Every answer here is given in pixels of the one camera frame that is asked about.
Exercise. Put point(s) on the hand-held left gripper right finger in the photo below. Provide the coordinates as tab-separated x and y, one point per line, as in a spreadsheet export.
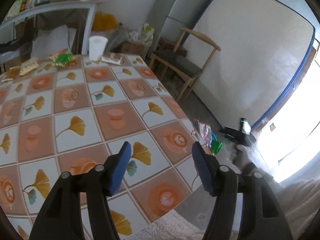
203	170

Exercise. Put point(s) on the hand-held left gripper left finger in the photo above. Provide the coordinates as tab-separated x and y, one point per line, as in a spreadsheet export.
118	172

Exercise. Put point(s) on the person's right hand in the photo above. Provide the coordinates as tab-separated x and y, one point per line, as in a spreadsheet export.
242	155

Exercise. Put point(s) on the bright green wrapper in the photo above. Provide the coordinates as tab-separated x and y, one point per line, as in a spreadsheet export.
216	148

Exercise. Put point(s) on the pink snack packet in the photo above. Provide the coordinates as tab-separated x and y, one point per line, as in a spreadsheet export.
205	132

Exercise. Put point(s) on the beige mattress with blue edge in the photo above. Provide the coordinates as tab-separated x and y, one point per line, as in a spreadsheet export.
250	55

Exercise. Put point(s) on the wooden chair with dark seat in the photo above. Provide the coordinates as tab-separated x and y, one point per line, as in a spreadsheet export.
180	65

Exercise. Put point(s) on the dark brown stool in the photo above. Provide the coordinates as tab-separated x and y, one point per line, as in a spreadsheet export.
172	46

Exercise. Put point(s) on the small flat brown-white packet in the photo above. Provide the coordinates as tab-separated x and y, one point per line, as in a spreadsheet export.
112	58

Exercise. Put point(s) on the green foil packet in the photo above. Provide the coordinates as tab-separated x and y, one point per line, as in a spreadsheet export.
63	60

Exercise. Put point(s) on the cardboard box by fridge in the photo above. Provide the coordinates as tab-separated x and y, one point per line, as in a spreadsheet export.
133	48

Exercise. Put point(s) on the white paper cup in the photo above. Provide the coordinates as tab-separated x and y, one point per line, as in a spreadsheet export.
98	48

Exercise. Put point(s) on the beige packet with orange circle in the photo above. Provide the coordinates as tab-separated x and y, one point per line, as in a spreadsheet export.
57	54

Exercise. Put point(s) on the clear plastic bags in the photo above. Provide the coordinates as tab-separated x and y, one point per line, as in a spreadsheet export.
118	38

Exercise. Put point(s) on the silver refrigerator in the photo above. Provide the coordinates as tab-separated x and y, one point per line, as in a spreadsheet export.
180	10

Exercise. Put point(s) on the white plastic bag green print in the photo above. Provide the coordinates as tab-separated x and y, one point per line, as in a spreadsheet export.
145	32

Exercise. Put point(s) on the yellow snack packet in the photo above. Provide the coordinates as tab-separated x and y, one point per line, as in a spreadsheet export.
29	67

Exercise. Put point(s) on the orange-brown snack packet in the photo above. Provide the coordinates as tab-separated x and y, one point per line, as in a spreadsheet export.
12	72

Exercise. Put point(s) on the yellow plastic bag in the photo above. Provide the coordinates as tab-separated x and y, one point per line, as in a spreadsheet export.
104	21

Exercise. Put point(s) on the black cloth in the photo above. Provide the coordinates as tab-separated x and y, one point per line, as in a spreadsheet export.
15	45

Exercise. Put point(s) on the green snack bag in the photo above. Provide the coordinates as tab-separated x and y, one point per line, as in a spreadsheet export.
21	5

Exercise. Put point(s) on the white metal-frame desk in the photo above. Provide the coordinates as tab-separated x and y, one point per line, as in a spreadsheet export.
50	7

